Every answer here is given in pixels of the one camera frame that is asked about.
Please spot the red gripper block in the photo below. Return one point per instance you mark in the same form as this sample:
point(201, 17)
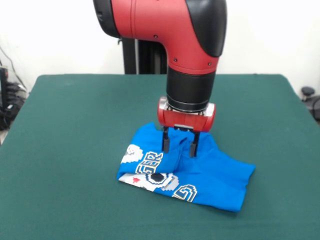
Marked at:
point(187, 121)

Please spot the gray office chair base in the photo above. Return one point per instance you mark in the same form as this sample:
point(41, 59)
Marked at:
point(308, 91)

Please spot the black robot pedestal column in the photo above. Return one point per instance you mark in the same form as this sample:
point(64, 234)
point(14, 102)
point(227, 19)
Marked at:
point(147, 57)

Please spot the blue printed t-shirt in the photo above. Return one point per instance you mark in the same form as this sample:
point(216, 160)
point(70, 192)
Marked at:
point(212, 175)

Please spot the dark green table cloth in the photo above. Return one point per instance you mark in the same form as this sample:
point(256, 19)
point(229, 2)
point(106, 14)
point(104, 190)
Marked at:
point(62, 125)

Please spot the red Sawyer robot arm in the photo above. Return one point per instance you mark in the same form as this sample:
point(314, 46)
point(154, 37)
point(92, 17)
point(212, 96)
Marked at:
point(155, 22)

